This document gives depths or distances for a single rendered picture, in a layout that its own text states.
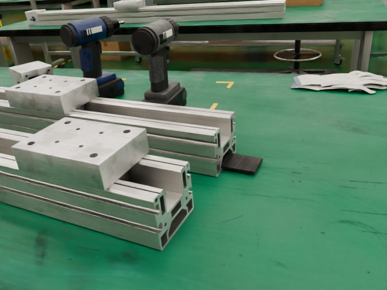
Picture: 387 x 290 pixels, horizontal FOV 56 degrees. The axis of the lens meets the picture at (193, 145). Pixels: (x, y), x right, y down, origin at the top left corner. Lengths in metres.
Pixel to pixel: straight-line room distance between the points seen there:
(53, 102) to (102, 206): 0.32
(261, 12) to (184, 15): 0.45
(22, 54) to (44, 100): 2.20
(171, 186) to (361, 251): 0.26
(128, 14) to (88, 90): 1.62
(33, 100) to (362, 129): 0.68
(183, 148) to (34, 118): 0.36
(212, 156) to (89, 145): 0.21
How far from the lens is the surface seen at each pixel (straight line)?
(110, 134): 0.54
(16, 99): 0.86
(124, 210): 0.50
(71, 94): 0.78
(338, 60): 4.07
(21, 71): 1.15
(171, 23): 0.90
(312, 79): 1.07
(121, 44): 4.88
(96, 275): 0.50
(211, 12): 2.21
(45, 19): 2.74
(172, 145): 0.64
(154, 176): 0.53
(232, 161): 0.66
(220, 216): 0.55
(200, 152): 0.62
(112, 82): 1.06
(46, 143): 0.56
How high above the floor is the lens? 1.13
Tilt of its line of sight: 28 degrees down
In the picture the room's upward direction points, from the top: 5 degrees counter-clockwise
